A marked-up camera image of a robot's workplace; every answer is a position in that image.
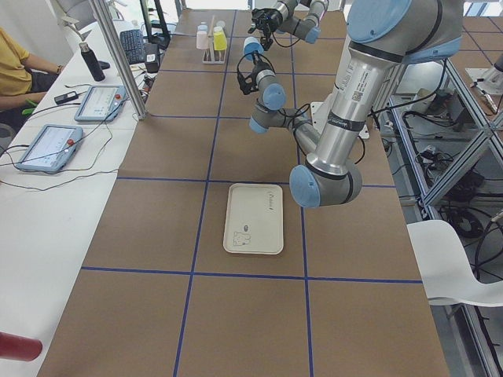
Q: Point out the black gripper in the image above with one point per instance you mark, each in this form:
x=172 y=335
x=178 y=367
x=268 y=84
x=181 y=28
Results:
x=255 y=71
x=269 y=19

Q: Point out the yellow plastic cup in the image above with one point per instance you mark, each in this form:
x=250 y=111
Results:
x=220 y=40

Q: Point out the pink plastic cup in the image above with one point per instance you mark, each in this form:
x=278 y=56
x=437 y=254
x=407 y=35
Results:
x=202 y=41

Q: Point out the cream plastic cup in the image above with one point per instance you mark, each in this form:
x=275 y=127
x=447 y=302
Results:
x=220 y=26

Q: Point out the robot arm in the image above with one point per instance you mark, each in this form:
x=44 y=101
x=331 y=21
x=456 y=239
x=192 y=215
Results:
x=380 y=35
x=306 y=29

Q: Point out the wooden rack dowel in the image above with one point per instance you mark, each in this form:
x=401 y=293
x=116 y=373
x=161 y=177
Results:
x=210 y=30

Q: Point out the black keyboard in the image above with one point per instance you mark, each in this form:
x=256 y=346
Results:
x=133 y=45

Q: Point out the cream plastic tray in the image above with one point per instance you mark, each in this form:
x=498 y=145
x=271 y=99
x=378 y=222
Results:
x=254 y=219

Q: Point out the far teach pendant tablet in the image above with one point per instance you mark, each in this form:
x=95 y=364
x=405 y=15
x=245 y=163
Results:
x=101 y=103

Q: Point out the teach pendant tablet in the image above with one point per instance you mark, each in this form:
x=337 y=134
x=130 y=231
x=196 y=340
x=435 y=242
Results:
x=51 y=150
x=101 y=103

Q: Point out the black water bottle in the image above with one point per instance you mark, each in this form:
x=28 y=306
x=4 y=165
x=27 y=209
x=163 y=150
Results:
x=91 y=62

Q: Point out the near teach pendant tablet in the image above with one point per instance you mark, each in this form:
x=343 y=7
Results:
x=51 y=150

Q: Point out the person in yellow shirt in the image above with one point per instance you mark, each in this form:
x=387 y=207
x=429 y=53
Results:
x=25 y=80

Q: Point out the white chair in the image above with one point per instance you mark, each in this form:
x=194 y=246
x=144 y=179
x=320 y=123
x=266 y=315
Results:
x=445 y=270

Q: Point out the red cylinder bottle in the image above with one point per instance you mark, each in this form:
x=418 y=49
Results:
x=18 y=348

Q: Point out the white wire cup rack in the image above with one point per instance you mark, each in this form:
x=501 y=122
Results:
x=210 y=56

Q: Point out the aluminium frame post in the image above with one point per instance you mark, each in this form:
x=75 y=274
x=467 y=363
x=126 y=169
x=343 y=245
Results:
x=104 y=19

